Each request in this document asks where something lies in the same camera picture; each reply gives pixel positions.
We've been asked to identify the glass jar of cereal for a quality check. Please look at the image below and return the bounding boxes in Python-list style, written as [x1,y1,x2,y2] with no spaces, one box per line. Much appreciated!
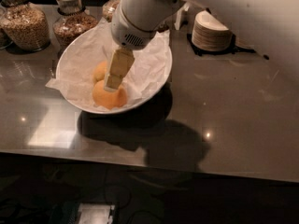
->
[52,0,98,48]
[102,0,120,22]

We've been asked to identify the white bowl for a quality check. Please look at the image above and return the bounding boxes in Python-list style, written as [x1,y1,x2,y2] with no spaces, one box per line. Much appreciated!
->
[54,21,173,115]

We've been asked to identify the middle glass jar of cereal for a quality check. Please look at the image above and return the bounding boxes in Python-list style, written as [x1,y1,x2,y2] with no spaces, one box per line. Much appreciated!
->
[52,0,98,48]

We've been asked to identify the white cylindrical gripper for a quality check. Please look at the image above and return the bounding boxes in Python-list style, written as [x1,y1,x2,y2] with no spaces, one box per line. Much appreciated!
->
[104,5,156,92]

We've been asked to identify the white appliance in background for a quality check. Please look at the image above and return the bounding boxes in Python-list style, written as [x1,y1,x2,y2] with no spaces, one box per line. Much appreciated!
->
[174,3,190,30]

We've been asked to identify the white crumpled paper liner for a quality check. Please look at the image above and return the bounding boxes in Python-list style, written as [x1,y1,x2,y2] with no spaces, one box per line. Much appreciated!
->
[45,18,171,113]

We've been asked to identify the tall stack of paper bowls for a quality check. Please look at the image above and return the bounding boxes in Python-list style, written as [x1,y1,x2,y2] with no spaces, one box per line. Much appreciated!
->
[192,10,233,52]

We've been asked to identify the black mat under bowls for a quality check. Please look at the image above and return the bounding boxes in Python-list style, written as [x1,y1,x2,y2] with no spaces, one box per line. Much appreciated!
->
[187,34,255,56]

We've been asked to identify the right glass jar of cereal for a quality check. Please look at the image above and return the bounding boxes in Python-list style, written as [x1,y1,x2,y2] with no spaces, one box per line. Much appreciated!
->
[102,0,120,22]

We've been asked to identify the silver device under table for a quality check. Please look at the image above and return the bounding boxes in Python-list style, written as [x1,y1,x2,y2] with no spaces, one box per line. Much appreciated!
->
[76,203,115,224]

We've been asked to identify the large glass jar of grains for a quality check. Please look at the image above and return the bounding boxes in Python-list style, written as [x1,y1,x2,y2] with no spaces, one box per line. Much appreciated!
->
[0,0,50,51]

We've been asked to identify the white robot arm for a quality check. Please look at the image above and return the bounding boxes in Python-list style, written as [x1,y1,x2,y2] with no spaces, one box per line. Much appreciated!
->
[111,0,299,80]

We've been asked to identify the glass jar at left edge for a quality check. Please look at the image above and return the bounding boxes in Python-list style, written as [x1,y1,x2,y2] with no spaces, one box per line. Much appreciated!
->
[0,7,12,49]

